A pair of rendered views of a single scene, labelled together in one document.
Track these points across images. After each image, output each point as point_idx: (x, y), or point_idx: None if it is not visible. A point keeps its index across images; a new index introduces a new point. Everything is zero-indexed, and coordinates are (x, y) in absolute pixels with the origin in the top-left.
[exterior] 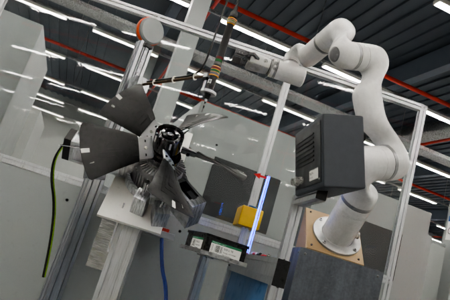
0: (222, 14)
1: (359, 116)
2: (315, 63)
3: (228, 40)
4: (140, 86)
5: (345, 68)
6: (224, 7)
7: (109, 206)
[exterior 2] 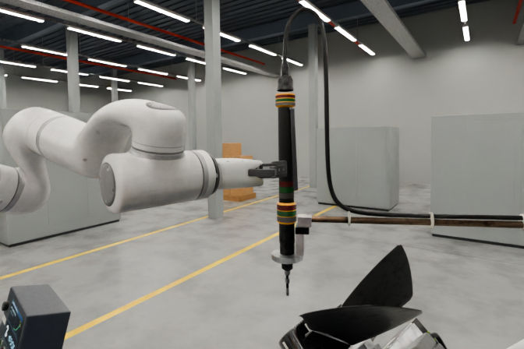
0: (323, 72)
1: (14, 286)
2: (72, 170)
3: (278, 142)
4: (394, 248)
5: (13, 214)
6: (323, 56)
7: None
